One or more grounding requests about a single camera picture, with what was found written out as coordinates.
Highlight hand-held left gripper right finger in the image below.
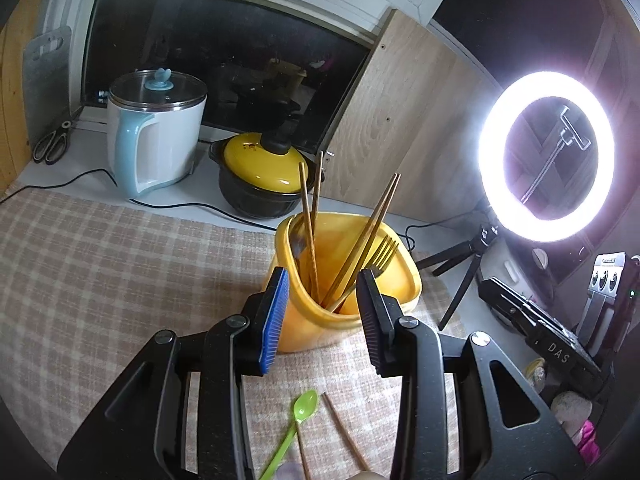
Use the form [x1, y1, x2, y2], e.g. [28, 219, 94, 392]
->
[355, 268, 585, 480]

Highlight light wooden board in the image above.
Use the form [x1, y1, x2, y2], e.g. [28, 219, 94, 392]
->
[325, 7, 506, 221]

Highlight grey cutting board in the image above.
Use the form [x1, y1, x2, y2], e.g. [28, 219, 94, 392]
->
[22, 25, 73, 153]

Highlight black ring light cable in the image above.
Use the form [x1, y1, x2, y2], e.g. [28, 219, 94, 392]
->
[0, 170, 483, 256]

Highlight green plastic spoon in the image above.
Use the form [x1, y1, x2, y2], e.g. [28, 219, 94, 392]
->
[257, 389, 319, 480]

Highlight white electric kettle pot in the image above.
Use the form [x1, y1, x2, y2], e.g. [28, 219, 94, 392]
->
[106, 67, 208, 201]

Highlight checked cloth mat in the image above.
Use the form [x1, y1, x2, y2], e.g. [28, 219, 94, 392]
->
[0, 190, 466, 480]

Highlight metal fork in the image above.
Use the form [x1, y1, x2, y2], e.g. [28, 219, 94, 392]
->
[337, 236, 401, 313]

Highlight black scissors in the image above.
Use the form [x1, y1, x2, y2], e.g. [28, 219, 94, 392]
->
[32, 120, 73, 166]

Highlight black pot with yellow lid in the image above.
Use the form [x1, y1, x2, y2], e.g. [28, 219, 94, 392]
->
[209, 130, 326, 220]

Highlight white ring light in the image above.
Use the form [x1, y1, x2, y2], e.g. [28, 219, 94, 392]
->
[477, 71, 616, 241]

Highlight wooden chopstick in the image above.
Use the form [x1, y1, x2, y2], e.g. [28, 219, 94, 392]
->
[298, 161, 321, 308]
[321, 392, 373, 473]
[296, 425, 313, 480]
[330, 174, 402, 313]
[307, 151, 325, 301]
[322, 173, 398, 308]

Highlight orange pine plank panel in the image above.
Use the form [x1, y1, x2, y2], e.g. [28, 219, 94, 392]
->
[0, 0, 56, 196]

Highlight yellow plastic container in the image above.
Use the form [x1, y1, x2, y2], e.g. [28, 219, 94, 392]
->
[274, 212, 422, 353]

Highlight black mini tripod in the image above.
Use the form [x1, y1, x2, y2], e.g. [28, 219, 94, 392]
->
[417, 220, 501, 331]

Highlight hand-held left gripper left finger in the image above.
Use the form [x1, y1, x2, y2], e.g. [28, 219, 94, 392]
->
[56, 266, 291, 480]

